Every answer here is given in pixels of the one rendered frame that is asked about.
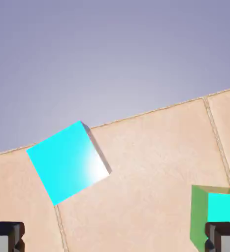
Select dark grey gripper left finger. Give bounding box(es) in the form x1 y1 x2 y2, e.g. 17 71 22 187
0 221 26 252

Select large green box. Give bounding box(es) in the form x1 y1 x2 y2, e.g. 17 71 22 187
189 184 230 252

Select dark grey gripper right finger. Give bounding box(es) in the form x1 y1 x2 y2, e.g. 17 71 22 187
204 221 230 252

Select small cyan cube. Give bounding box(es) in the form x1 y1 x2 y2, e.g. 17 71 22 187
26 120 113 207

